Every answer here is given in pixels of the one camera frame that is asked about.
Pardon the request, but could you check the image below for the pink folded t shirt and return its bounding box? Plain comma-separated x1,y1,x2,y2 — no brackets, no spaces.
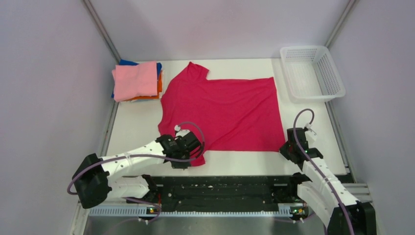
112,61,159,102

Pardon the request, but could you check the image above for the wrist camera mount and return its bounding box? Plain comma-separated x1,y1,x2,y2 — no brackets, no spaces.
304,123,318,142
174,125,190,137

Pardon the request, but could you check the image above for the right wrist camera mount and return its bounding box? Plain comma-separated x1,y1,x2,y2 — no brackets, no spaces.
304,123,318,142

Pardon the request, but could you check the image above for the aluminium rail frame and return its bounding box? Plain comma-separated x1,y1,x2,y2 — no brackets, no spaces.
86,183,372,217

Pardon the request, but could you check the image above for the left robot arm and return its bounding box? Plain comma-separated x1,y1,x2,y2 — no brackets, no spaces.
67,130,205,209

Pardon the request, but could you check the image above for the white plastic basket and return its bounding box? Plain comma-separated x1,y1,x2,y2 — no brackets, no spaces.
280,46,346,103

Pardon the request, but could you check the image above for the magenta t shirt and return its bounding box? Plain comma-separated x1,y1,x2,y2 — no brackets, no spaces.
158,62,285,152

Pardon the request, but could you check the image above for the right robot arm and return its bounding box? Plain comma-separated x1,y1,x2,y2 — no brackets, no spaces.
279,128,377,235

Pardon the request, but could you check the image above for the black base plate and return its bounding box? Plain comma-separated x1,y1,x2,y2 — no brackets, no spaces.
143,176,306,212

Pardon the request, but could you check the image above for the blue folded t shirt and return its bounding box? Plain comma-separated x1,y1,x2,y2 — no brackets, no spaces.
111,59,163,99

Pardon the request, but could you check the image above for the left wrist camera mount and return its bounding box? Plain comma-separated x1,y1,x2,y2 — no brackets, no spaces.
174,125,190,137

